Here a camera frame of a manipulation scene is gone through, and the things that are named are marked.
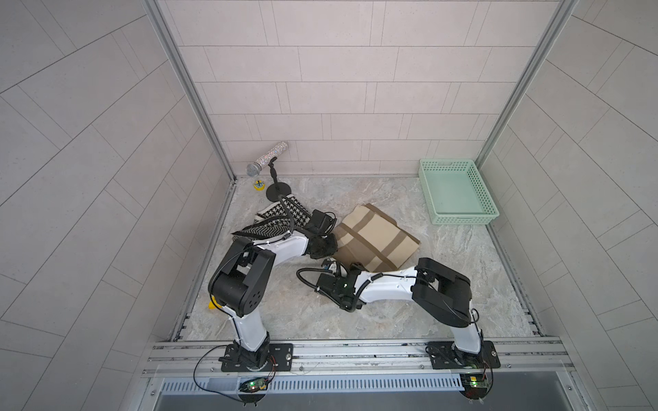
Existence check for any brown beige plaid scarf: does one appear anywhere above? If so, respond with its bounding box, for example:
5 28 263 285
333 204 421 272

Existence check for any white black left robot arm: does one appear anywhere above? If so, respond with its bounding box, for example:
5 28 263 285
207 210 338 370

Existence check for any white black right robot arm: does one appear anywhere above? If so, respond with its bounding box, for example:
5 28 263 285
310 258 483 356

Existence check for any black white houndstooth scarf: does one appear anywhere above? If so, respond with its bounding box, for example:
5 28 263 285
232 195 311 241

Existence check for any mint green plastic basket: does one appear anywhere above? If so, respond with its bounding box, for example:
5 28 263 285
418 159 500 225

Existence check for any black round microphone stand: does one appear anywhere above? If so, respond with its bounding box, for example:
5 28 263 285
266 157 291 202

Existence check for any small yellow toy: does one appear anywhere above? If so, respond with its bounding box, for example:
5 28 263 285
253 180 267 191

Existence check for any glittery silver microphone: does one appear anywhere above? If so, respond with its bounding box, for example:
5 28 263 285
246 141 289 177

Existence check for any left green circuit board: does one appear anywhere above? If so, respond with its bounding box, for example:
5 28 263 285
239 378 270 394

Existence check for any green circuit board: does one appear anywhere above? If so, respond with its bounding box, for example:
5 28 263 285
459 373 490 400
239 378 270 394

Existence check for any right green circuit board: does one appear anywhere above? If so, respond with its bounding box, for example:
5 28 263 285
459 373 490 400

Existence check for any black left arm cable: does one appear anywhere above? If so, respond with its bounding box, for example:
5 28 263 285
256 197 296 248

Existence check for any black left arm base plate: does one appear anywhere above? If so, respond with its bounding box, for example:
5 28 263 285
220 341 294 373

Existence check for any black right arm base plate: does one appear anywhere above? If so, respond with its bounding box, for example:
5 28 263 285
425 340 500 370

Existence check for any aluminium mounting rail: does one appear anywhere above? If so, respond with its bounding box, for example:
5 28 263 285
137 337 575 377

